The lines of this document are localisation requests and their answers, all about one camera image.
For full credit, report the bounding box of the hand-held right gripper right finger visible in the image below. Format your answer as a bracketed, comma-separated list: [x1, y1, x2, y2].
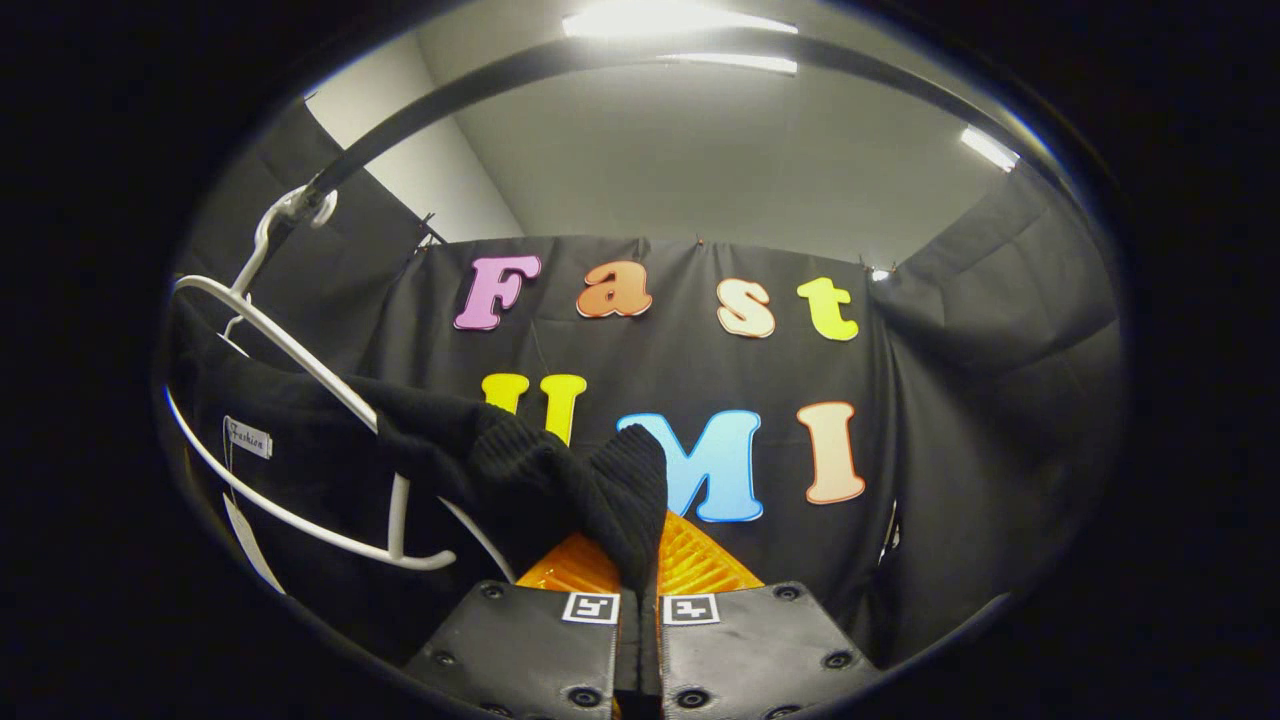
[655, 510, 886, 720]

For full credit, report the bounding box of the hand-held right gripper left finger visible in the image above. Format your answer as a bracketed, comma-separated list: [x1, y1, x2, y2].
[400, 530, 641, 720]

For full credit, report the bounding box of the black knit jacket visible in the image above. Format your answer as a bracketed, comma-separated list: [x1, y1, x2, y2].
[165, 290, 669, 666]

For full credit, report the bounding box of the white plastic hanger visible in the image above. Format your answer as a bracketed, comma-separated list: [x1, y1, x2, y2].
[165, 185, 516, 581]

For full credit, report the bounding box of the black clothes rack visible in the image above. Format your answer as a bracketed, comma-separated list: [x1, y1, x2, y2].
[265, 25, 1081, 261]

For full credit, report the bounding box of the black backdrop cloth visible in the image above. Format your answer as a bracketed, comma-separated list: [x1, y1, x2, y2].
[170, 95, 1121, 666]

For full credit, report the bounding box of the ceiling light panel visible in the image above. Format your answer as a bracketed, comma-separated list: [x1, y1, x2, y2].
[660, 52, 799, 76]
[960, 125, 1021, 173]
[562, 0, 799, 37]

